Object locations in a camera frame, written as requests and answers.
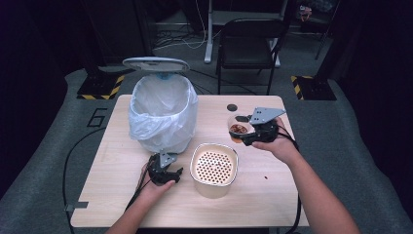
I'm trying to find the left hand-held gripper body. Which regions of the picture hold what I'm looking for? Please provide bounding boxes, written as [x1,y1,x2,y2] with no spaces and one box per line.
[150,151,178,187]

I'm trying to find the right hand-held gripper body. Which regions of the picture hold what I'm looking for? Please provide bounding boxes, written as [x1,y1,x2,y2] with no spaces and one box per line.
[248,106,287,144]

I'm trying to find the brown food residue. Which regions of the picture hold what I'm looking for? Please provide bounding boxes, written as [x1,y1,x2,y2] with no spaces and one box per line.
[229,123,249,136]

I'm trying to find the clear cup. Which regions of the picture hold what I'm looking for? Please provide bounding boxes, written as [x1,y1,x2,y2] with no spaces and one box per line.
[227,113,257,144]

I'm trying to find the white trash can with lid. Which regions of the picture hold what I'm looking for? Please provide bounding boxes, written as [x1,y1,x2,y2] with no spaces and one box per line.
[122,57,199,154]

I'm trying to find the person's left hand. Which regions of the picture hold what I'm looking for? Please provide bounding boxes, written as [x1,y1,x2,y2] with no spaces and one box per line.
[138,162,176,200]

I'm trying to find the person's right hand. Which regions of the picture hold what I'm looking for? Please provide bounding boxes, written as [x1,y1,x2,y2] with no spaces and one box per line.
[251,117,302,166]

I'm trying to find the beige container with perforated strainer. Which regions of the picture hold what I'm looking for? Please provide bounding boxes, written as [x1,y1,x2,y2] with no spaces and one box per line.
[189,142,240,200]

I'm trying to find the black base with hazard stripes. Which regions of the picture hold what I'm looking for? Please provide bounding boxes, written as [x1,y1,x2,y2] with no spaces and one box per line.
[290,75,338,101]
[76,74,127,101]

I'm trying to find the black folding chair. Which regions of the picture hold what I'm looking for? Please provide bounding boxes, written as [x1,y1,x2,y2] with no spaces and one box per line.
[215,18,287,96]

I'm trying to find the grey floor tape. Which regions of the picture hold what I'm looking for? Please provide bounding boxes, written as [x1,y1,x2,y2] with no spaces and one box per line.
[63,201,90,213]

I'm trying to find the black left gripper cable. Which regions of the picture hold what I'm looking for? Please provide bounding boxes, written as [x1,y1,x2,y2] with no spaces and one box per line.
[125,162,154,212]

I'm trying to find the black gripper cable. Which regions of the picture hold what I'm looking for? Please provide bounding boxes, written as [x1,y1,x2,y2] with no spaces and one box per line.
[278,125,303,234]
[125,162,154,212]

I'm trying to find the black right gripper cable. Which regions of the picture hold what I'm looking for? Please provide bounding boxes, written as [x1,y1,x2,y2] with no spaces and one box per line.
[278,125,303,234]

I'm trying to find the black floor cable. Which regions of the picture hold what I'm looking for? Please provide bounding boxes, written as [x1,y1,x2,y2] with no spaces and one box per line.
[62,127,106,234]

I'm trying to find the white floor cables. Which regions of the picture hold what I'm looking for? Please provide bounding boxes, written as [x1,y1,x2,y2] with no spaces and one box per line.
[152,0,209,52]

